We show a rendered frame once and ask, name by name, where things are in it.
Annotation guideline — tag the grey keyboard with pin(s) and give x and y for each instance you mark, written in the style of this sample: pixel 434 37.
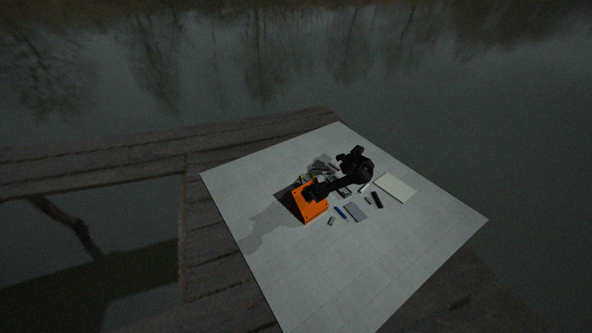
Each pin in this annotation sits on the grey keyboard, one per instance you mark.
pixel 344 192

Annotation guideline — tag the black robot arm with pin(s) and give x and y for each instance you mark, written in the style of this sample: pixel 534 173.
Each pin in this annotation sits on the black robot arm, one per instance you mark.
pixel 359 175

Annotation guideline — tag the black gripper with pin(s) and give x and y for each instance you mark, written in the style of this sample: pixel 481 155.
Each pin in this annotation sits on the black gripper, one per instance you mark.
pixel 344 168

